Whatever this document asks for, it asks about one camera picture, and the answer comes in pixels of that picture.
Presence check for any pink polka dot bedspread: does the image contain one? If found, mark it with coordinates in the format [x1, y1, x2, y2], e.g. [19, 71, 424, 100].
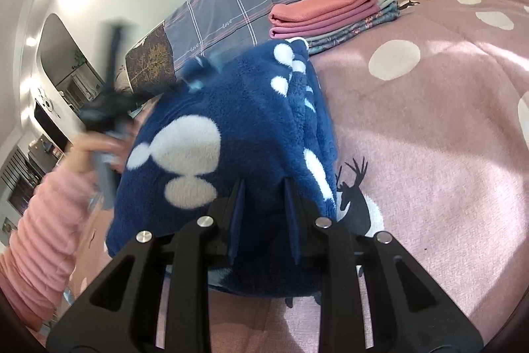
[61, 0, 529, 353]

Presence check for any left forearm pink sleeve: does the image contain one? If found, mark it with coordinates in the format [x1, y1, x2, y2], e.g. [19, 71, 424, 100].
[1, 165, 96, 332]

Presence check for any coral folded garment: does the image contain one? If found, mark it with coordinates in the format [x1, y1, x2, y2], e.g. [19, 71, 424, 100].
[268, 0, 369, 26]

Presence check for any left hand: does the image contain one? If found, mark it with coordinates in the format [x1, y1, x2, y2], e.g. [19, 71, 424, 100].
[61, 124, 137, 174]

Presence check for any navy star fleece pajama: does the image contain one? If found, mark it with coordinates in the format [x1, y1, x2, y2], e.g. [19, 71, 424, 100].
[106, 38, 337, 297]

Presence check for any pink folded garment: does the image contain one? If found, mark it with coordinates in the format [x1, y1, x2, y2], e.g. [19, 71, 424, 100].
[269, 4, 380, 38]

